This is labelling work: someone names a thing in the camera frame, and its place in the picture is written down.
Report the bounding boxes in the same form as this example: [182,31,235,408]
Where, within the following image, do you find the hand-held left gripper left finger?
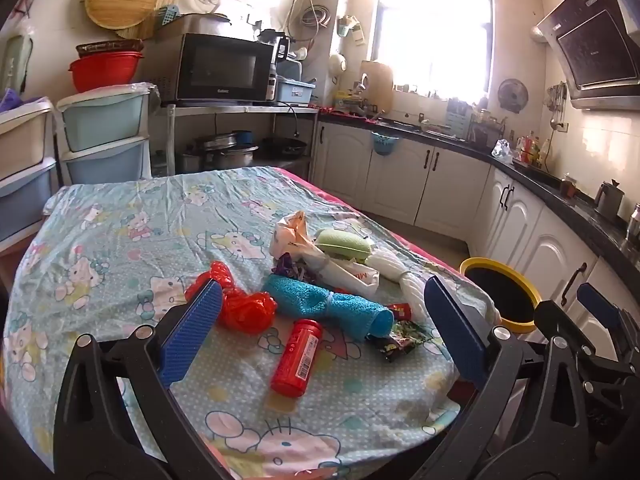
[52,278,236,480]

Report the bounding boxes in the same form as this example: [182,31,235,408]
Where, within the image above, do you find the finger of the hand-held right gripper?
[534,301,640,386]
[576,283,640,361]

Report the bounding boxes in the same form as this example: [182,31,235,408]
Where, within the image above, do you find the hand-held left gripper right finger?
[415,275,598,480]

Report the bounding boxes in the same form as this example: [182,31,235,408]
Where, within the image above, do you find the yellow rimmed bin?
[459,257,543,333]

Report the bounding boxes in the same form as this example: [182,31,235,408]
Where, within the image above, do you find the dark snack wrapper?
[365,320,431,363]

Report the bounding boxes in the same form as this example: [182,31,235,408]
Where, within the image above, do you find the red plastic bag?
[185,261,278,335]

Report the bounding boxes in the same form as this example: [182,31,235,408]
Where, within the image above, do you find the white twisted cloth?
[365,250,503,323]

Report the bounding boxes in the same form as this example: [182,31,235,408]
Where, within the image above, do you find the red plastic tube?
[270,318,322,397]

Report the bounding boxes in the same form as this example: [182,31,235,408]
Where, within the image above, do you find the white plastic bag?
[315,255,381,298]

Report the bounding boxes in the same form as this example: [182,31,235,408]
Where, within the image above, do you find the purple wrapper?
[272,254,311,281]

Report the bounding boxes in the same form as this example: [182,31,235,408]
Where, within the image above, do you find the blue towel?
[262,275,396,343]

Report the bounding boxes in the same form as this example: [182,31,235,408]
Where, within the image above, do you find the white orange paper bag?
[270,211,321,266]

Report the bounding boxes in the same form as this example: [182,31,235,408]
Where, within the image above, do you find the green sponge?
[314,228,377,265]

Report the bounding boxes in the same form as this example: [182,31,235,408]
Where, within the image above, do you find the black kitchen countertop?
[317,110,640,281]

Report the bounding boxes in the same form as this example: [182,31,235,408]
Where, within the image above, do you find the cat print blue blanket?
[0,165,501,480]

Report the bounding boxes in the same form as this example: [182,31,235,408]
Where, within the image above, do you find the dark steel kettle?
[595,180,626,221]

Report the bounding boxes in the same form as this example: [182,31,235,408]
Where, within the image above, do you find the pink fleece blanket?
[280,166,468,281]

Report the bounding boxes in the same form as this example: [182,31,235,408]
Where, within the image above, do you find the cluster of condiment bottles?
[515,132,553,166]

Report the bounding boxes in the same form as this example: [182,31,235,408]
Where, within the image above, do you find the steel pot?
[180,132,260,173]

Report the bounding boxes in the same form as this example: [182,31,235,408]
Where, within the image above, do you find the blue hanging bin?
[370,131,403,157]

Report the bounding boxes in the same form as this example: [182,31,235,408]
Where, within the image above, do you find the black dish rack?
[470,110,501,148]

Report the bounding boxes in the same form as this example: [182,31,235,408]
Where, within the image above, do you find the hanging kitchen utensils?
[545,82,568,128]

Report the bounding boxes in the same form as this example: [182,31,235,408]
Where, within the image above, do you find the black wok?
[260,137,308,158]

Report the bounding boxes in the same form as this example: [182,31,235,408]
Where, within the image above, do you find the mint drawer organizer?
[445,97,473,138]

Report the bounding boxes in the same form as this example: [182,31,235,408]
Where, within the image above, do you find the pale blue drawer unit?
[55,82,153,186]

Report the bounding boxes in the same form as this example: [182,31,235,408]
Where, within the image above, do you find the steel shelf rack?
[150,102,321,181]

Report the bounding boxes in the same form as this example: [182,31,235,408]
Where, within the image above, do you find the white blue drawer unit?
[0,97,61,256]

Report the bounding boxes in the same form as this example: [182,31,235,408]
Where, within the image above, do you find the black range hood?
[537,0,640,111]

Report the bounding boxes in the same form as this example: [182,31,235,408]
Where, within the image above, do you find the wooden cutting board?
[360,60,394,113]

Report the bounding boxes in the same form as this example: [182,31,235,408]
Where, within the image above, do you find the grey blue dish bin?
[276,75,317,106]

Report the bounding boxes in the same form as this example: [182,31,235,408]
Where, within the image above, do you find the black microwave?
[161,33,277,107]

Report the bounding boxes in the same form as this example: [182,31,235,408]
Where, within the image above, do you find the red plastic basin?
[68,51,146,94]

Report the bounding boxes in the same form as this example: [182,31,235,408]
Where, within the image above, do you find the brown woven basket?
[76,40,146,58]

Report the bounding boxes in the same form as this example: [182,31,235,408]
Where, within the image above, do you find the kitchen window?
[367,0,493,96]

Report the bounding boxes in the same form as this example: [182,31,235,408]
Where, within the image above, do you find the green hanging basket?
[337,15,363,43]

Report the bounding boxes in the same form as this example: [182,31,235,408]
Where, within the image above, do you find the small wall fan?
[497,78,529,113]

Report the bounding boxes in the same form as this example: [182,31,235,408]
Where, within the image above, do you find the coiled hose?
[299,2,333,28]

